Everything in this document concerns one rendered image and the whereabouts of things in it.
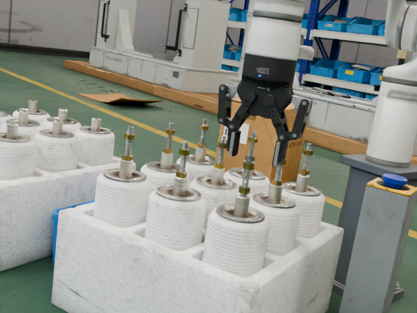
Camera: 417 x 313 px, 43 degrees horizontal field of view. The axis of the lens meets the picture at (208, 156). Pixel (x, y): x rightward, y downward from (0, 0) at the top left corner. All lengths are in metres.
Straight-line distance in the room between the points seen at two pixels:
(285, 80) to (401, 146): 0.47
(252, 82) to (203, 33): 3.43
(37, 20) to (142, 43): 1.62
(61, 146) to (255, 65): 0.58
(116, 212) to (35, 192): 0.26
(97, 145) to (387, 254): 0.70
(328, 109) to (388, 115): 1.98
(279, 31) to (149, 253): 0.38
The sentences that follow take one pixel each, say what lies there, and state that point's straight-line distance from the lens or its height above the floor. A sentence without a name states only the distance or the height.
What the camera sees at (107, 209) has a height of 0.20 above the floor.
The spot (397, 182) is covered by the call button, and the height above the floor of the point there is 0.32.
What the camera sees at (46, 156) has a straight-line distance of 1.20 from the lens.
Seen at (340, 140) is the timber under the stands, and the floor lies 0.07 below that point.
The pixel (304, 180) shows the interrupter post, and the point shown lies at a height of 0.27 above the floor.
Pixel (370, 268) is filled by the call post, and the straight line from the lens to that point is 0.93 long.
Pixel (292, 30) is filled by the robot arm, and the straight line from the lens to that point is 0.75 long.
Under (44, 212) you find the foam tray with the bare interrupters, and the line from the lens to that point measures 1.16.
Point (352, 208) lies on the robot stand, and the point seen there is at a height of 0.19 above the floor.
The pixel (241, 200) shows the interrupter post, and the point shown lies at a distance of 0.80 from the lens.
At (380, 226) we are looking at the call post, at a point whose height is 0.25.
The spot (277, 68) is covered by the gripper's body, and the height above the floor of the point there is 0.48.
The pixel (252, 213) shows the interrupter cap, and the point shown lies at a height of 0.25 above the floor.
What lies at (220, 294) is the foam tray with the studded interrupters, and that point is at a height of 0.16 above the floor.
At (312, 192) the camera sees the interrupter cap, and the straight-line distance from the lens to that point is 1.01.
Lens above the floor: 0.51
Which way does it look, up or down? 12 degrees down
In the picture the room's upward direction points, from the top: 8 degrees clockwise
